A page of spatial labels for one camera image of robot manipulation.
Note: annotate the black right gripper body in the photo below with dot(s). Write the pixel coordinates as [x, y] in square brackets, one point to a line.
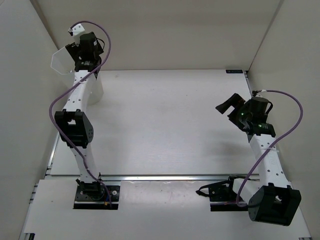
[241, 116]

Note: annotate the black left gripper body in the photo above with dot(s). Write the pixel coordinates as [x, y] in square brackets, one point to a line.
[99, 51]

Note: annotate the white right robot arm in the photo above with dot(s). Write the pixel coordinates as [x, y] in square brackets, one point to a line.
[265, 191]

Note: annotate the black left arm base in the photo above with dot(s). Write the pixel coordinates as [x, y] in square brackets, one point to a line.
[93, 196]

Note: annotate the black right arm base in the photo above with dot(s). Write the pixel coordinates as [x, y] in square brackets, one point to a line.
[221, 196]

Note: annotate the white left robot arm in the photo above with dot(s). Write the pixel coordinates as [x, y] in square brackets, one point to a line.
[72, 119]

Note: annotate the translucent white plastic bin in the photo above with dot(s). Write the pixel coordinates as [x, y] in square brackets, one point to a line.
[63, 63]

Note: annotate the dark label on table edge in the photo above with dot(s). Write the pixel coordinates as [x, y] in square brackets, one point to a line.
[233, 71]

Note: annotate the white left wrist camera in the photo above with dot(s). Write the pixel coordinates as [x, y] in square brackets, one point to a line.
[76, 31]

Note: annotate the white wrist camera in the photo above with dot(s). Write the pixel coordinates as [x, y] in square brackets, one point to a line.
[76, 31]
[257, 94]

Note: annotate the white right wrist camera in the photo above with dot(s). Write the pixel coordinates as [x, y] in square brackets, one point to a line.
[257, 94]

